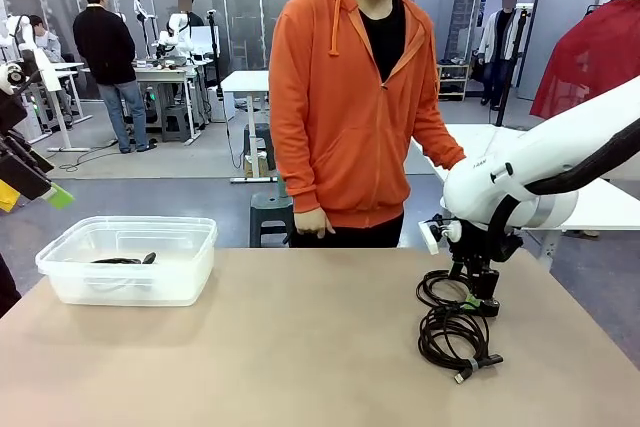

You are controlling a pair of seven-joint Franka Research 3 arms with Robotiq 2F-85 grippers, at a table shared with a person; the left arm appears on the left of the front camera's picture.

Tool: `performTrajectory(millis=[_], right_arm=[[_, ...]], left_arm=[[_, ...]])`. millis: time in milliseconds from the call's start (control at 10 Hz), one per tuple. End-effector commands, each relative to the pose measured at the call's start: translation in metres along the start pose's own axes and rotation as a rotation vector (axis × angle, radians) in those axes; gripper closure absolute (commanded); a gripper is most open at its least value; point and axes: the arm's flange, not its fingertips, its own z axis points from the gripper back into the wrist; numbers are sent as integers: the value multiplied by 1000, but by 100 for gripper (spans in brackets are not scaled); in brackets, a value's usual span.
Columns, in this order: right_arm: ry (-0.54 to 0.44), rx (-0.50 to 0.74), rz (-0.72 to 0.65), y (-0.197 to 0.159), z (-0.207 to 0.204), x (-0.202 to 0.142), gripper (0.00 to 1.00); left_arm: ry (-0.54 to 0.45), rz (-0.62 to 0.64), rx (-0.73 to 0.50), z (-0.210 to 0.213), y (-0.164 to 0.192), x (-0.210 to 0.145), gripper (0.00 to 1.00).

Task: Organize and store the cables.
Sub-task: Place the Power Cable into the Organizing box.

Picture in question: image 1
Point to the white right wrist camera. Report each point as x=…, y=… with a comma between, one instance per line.
x=430, y=239

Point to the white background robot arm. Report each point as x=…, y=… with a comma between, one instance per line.
x=15, y=29
x=177, y=32

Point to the person in orange hoodie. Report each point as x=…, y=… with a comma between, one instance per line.
x=350, y=122

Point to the person's right forearm orange sleeve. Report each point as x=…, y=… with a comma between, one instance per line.
x=297, y=177

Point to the man in black jacket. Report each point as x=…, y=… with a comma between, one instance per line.
x=102, y=47

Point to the white desk with equipment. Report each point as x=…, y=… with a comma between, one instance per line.
x=165, y=72

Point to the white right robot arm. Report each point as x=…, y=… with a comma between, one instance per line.
x=500, y=182

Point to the white side table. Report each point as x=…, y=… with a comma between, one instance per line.
x=480, y=139

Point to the wooden shoe rack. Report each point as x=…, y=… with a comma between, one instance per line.
x=452, y=82

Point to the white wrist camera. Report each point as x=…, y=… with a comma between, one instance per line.
x=430, y=239
x=10, y=78

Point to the grey plastic stool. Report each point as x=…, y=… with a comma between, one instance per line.
x=176, y=122

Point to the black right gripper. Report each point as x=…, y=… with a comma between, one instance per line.
x=472, y=257

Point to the clear plastic storage container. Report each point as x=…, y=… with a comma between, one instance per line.
x=125, y=287

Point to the seated person in grey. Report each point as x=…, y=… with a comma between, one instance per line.
x=47, y=42

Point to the person's right hand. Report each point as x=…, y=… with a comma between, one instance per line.
x=312, y=223

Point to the grey green bottle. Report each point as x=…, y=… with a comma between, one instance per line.
x=281, y=189

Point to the dark step stool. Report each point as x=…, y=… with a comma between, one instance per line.
x=260, y=134

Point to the dark green plastic stool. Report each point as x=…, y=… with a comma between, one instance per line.
x=270, y=207

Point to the black tripod stand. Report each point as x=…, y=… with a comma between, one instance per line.
x=504, y=102

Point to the black camera stand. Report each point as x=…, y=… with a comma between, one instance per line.
x=215, y=57

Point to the person in black shirt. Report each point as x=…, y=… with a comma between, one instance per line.
x=185, y=1

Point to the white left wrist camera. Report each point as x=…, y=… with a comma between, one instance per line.
x=10, y=78

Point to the person in white cardigan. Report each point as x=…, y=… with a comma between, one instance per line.
x=500, y=42

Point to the black fabric object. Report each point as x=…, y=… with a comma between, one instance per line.
x=6, y=287

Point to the person's left forearm orange sleeve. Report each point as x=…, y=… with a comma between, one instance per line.
x=440, y=142

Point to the white standing desk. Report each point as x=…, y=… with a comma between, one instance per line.
x=250, y=81

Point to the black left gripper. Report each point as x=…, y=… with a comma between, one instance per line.
x=10, y=112

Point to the red cape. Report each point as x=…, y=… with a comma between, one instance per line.
x=580, y=62

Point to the yellow object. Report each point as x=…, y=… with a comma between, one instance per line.
x=7, y=199

